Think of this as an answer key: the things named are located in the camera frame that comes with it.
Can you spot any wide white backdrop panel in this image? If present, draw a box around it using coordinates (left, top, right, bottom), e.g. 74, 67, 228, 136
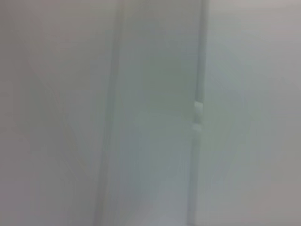
98, 0, 205, 226

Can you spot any narrow white backdrop panel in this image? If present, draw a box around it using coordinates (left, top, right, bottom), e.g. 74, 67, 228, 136
0, 0, 118, 226

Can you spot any white side backdrop panel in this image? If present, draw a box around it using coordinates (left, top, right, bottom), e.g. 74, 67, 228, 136
188, 0, 301, 226

